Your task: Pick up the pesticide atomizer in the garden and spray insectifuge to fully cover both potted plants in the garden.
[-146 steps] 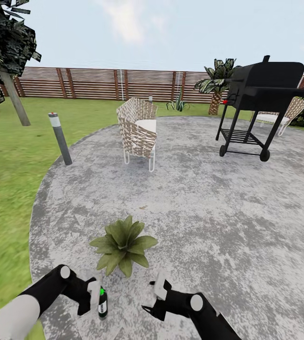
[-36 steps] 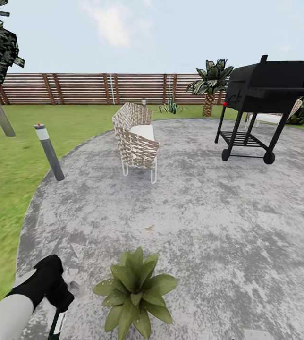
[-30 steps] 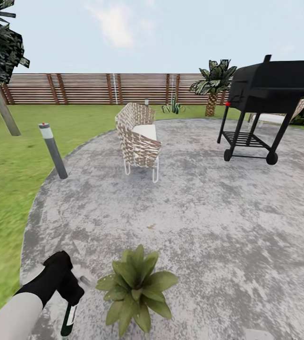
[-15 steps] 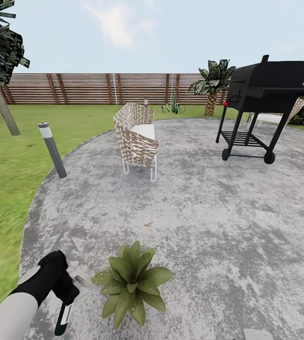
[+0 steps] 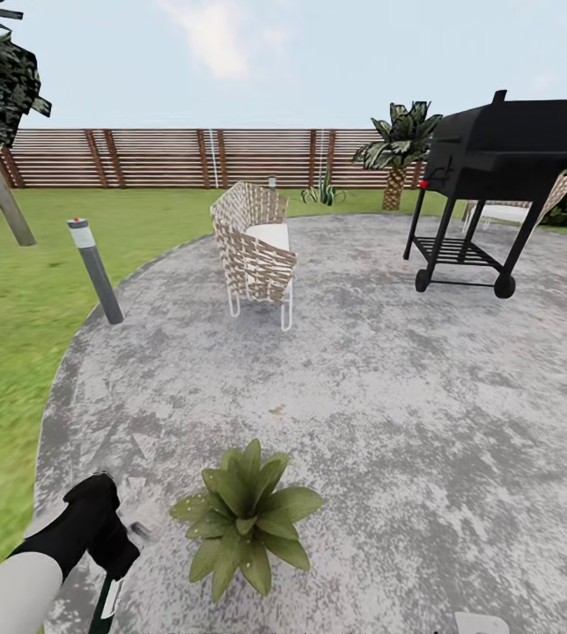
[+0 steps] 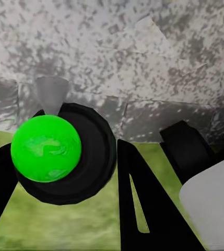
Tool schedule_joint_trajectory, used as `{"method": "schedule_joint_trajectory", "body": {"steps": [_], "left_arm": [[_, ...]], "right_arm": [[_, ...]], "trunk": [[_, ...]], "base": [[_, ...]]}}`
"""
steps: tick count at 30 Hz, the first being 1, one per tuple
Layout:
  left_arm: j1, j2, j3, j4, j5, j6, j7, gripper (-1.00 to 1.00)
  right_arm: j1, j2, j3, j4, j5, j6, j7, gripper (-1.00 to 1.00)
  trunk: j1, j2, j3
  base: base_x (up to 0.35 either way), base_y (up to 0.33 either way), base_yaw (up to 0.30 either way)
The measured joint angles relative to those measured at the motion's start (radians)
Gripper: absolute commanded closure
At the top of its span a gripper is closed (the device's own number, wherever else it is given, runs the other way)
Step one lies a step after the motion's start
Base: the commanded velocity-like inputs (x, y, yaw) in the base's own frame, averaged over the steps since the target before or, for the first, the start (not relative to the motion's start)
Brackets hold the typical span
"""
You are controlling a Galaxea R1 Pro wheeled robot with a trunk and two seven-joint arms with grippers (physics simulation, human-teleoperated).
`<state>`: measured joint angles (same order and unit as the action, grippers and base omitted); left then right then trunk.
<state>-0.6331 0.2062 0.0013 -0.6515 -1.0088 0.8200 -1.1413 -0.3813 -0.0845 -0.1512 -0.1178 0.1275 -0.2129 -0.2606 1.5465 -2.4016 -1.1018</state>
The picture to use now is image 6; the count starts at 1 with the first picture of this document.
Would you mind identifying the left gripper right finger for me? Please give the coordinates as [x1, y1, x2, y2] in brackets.
[116, 140, 205, 251]

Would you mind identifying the insectifuge atomizer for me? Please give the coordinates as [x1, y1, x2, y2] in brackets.
[10, 76, 117, 206]

